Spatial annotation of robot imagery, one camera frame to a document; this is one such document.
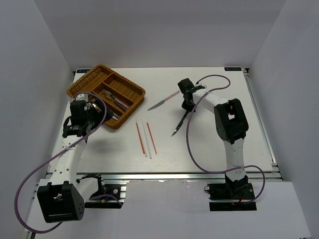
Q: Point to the dark floral-handled knife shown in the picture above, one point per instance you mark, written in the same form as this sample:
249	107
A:
180	123

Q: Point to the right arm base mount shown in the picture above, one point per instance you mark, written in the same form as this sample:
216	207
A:
231	196

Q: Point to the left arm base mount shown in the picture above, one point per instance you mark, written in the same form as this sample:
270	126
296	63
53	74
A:
99	194

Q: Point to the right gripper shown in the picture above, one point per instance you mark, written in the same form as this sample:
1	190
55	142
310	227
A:
186	107

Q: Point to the pink-handled fork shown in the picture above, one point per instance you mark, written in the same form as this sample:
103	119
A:
110	95

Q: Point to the dark floral-handled spoon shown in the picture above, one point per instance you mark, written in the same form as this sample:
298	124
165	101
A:
103	108

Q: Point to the dark floral-handled fork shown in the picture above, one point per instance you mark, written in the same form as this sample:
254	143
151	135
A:
123	108

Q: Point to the pink-handled table knife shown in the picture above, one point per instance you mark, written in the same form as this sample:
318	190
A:
163	101

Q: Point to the brown wicker cutlery tray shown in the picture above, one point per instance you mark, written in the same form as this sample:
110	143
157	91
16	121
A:
121	95

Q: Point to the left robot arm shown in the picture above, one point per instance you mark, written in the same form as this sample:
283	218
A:
64	197

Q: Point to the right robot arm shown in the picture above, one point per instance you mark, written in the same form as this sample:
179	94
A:
231	126

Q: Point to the pink-handled spoon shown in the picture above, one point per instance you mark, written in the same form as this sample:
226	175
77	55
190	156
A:
110	114

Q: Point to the red chopstick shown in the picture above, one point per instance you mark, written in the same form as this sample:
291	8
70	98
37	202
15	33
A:
140	138
151	136

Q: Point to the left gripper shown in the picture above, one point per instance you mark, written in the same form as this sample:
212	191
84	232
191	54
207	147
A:
100	115

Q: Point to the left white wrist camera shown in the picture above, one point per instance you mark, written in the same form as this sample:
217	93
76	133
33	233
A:
81	97

